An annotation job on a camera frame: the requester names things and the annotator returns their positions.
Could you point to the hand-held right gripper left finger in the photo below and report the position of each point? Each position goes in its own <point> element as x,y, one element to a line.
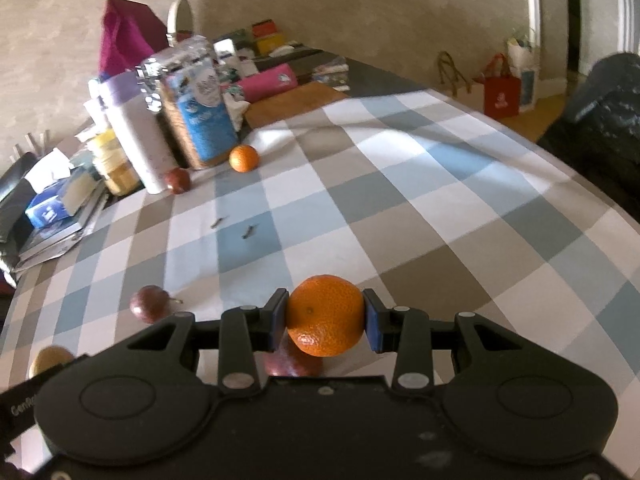
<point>279,317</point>

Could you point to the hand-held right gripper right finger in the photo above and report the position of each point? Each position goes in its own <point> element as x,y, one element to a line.
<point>371,320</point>

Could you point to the yellowish round fruit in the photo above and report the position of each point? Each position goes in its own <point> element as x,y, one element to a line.
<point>47,360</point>

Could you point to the dark red stemmed passion fruit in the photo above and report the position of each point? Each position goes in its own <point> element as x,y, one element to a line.
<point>149,304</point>

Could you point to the small dark screw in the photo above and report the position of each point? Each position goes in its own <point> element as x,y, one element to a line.
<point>249,231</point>
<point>218,221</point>

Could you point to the checked tablecloth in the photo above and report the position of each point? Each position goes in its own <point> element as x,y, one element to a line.
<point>400,210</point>

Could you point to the stack of books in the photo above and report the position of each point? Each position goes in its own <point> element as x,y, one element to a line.
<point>50,245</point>

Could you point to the small orange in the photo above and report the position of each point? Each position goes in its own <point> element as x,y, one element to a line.
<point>244,159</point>

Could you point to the blue tissue pack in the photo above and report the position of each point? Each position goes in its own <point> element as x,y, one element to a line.
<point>47,210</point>

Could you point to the black leather sofa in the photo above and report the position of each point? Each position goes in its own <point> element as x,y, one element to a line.
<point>12,200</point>

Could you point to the clear jar with blue label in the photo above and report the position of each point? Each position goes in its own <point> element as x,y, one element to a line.
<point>207,120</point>

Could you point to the white printed cloth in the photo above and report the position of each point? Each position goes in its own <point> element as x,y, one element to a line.
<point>235,107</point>

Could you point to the wooden cutting board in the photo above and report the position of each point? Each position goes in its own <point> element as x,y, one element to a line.
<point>295,102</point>

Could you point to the white bottle with purple lid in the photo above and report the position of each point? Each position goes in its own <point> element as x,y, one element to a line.
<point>140,145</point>

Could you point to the yellow-lid jar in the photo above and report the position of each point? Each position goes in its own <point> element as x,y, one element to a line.
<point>112,165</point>

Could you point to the white crumpled tissue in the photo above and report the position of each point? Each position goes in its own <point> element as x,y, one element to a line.
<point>47,170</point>

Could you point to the pink pencil case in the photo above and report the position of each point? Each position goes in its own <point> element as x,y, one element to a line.
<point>270,82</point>

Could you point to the beige paper bag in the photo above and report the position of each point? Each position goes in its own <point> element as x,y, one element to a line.
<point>470,97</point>

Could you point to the colourful card packet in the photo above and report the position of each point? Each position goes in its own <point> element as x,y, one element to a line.
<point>330,72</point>

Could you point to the red gift bag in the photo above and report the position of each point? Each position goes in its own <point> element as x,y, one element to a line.
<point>501,100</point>

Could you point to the black flat device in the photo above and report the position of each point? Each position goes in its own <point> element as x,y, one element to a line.
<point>290,61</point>

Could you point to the metal rods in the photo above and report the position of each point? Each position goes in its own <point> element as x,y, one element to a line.
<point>31,142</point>

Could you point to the white computer mouse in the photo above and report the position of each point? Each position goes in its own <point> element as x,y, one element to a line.
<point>286,51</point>

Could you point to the yellow box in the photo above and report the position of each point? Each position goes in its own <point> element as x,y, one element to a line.
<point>272,42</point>

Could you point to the blue and white bag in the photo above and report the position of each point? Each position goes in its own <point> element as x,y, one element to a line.
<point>527,90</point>

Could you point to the small white bottle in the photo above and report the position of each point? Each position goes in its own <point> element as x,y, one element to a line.
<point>98,102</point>

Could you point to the red box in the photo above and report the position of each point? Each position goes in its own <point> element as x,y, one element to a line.
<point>265,27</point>

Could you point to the white paper bag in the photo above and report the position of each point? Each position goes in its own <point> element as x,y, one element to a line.
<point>522,60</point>

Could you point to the black puffy jacket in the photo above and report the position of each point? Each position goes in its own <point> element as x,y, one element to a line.
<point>605,110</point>

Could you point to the round white mirror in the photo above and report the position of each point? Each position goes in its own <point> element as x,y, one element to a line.
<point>181,17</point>

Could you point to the magenta bag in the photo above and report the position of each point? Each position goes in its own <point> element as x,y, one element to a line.
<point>125,35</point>

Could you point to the white door frame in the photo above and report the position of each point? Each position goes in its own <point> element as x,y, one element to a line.
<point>534,0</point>

